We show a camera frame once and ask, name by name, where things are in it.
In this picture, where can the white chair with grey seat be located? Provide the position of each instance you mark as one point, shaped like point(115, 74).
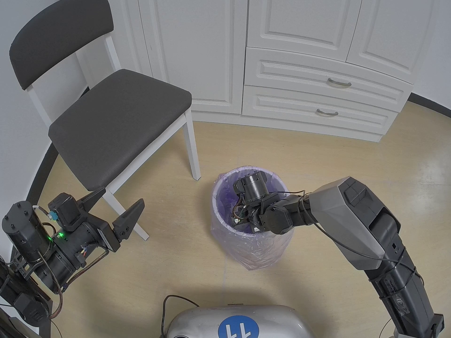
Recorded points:
point(119, 125)

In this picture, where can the purple plastic bag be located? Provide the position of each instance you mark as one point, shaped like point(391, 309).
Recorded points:
point(225, 199)

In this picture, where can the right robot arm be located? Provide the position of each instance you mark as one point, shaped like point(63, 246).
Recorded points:
point(352, 217)

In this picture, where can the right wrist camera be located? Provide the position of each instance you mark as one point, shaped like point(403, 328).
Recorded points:
point(255, 228)

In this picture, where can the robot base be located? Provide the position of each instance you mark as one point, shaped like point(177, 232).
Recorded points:
point(243, 320)

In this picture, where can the white trash bin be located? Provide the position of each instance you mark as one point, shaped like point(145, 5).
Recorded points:
point(260, 252)

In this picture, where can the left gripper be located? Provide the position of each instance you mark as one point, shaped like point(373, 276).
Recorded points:
point(84, 241)

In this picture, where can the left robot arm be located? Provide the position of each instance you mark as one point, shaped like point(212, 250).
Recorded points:
point(21, 224)

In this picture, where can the white wardrobe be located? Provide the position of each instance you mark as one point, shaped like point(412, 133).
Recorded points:
point(299, 12)

